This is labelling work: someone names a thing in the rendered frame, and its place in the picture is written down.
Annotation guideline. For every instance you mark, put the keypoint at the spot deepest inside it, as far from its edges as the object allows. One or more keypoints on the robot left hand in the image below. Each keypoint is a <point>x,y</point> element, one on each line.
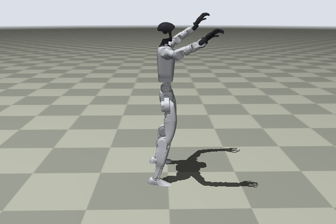
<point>199,19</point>

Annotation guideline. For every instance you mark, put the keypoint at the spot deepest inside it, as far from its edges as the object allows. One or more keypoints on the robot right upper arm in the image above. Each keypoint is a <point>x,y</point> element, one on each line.
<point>168,54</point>

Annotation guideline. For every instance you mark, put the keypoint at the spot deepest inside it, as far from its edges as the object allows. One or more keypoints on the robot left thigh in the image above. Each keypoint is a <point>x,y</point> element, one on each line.
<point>161,127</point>

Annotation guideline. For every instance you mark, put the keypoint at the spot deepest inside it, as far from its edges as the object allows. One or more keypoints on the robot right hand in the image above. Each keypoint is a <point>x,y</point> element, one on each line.
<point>210,35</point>

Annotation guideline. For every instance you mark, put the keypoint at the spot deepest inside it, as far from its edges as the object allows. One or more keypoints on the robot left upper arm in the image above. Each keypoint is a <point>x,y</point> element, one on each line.
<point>174,41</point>

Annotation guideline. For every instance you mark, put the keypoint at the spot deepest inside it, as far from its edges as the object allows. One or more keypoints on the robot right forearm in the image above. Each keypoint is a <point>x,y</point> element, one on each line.
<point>190,48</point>

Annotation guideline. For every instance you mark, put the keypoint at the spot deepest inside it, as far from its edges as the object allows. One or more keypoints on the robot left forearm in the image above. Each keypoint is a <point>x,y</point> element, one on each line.
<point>186,32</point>

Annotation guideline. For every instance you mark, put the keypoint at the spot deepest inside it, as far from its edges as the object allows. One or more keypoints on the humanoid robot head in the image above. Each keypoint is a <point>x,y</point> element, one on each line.
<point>166,27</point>

